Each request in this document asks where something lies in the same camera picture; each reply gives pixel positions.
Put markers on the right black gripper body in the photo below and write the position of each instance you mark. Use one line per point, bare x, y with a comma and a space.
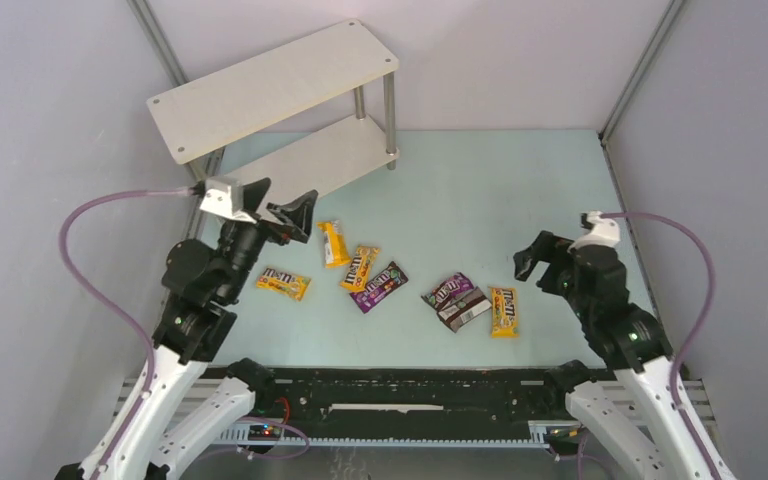
552, 257

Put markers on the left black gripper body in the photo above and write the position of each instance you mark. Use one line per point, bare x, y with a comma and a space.
269, 221

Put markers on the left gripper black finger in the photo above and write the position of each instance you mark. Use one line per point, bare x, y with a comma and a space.
301, 212
253, 195

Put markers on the yellow M&M bag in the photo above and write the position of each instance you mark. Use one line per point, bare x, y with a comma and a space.
358, 272
288, 284
505, 312

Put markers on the yellow candy bag barcode up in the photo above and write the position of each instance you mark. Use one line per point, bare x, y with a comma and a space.
335, 250

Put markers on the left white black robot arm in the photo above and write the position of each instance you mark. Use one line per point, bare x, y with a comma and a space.
203, 282

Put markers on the white two-tier metal shelf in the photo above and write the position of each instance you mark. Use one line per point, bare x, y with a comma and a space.
231, 104

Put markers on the brown M&M bag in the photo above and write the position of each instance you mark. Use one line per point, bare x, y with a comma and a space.
463, 309

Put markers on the purple M&M bag right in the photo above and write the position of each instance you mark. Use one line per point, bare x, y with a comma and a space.
447, 290

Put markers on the purple m&m bag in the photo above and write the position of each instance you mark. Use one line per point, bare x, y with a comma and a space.
447, 290
379, 287

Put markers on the purple M&M bag centre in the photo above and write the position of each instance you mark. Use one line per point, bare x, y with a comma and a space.
379, 287

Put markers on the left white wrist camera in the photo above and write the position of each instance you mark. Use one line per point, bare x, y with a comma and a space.
224, 197

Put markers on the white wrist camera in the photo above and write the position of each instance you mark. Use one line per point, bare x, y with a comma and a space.
599, 231
224, 197

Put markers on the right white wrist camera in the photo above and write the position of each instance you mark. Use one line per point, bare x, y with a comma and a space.
599, 231

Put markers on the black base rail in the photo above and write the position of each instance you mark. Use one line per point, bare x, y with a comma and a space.
437, 405

